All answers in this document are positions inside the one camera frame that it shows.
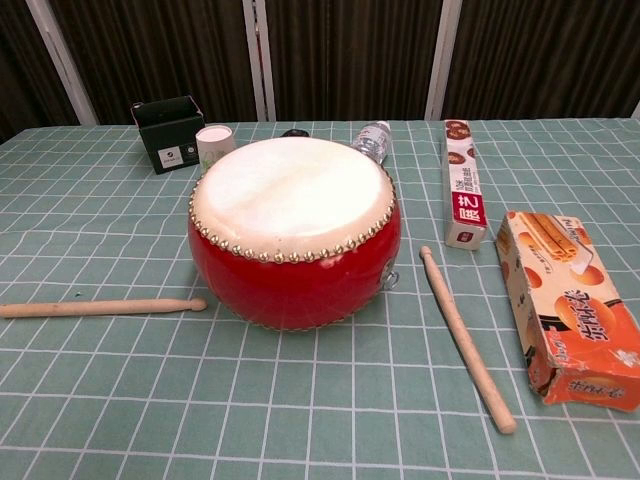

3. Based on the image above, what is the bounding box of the white paper cup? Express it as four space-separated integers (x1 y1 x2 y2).
195 124 236 174

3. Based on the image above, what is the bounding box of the black open cardboard box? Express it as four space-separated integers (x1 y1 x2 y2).
131 95 205 176

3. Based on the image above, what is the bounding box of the white partition post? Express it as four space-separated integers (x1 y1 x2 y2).
424 0 463 121
25 0 99 127
242 0 277 123

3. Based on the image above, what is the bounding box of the orange egg roll snack box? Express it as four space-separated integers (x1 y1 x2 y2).
495 210 640 414

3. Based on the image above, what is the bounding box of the clear plastic water bottle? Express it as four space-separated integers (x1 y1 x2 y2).
350 120 392 165

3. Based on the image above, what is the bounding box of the red drum with white skin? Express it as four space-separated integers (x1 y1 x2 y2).
187 138 403 332

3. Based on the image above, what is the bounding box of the long white red wrap box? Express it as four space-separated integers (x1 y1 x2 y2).
442 118 488 250

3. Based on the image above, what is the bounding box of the wooden drumstick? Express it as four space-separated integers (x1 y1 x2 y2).
419 245 518 435
0 297 208 320

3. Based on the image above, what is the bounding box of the green white grid tablecloth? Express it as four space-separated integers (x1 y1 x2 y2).
0 115 640 480

